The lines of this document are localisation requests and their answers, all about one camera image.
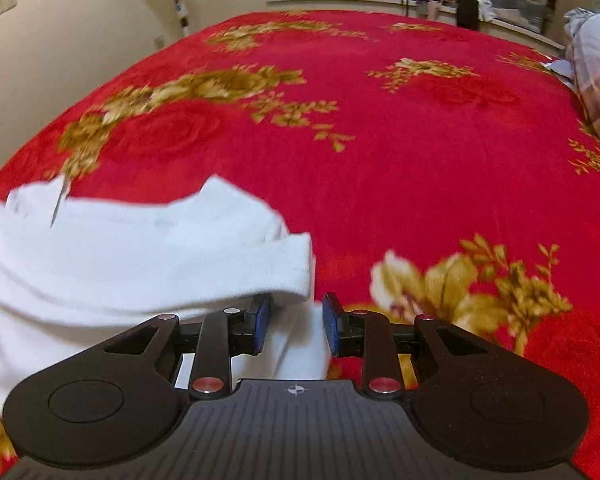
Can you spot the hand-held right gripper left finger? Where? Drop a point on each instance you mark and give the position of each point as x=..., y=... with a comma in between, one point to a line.
x=262, y=322

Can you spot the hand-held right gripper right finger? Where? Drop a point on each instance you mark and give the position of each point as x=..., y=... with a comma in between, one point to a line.
x=332, y=331

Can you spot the white small garment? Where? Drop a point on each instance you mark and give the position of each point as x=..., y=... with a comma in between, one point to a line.
x=130, y=260

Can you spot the red floral blanket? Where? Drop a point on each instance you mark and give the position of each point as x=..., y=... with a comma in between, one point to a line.
x=380, y=185

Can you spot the white crumpled cloth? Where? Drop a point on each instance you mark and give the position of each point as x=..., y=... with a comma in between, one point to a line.
x=484, y=6

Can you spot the wall socket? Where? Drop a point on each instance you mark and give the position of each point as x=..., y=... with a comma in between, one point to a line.
x=158, y=41

